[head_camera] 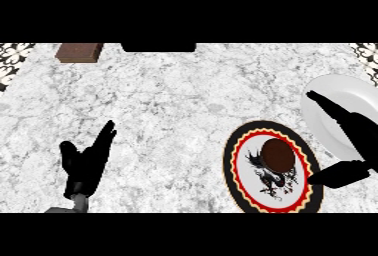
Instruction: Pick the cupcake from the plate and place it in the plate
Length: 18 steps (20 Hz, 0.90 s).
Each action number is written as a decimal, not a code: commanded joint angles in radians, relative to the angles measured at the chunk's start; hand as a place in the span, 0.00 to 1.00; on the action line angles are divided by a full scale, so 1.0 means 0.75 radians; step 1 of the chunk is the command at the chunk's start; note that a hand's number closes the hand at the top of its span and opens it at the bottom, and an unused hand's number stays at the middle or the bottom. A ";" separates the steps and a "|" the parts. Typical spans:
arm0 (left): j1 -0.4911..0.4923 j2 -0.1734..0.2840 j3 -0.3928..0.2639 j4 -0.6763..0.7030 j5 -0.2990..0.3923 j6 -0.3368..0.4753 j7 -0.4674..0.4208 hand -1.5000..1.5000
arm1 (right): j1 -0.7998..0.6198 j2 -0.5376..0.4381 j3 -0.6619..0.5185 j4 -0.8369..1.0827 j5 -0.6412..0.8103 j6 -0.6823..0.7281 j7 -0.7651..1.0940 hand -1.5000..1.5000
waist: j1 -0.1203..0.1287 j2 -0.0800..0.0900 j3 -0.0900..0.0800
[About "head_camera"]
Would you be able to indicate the plain white plate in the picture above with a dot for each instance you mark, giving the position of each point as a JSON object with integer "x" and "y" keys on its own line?
{"x": 340, "y": 100}

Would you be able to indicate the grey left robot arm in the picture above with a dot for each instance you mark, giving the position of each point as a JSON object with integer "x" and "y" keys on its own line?
{"x": 68, "y": 204}

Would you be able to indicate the brown chocolate cupcake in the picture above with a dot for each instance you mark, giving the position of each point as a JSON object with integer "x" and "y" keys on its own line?
{"x": 278, "y": 155}

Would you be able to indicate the black appliance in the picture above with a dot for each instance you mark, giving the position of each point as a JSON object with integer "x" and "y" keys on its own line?
{"x": 158, "y": 47}

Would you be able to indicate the brown wooden block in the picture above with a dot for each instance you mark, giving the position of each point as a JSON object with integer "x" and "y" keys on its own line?
{"x": 79, "y": 52}

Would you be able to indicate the black red patterned plate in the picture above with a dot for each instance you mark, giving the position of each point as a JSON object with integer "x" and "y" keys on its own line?
{"x": 274, "y": 166}

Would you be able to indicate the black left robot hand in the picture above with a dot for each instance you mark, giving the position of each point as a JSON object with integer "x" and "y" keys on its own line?
{"x": 86, "y": 161}

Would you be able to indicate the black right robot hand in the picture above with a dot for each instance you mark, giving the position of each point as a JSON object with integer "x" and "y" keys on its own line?
{"x": 356, "y": 133}

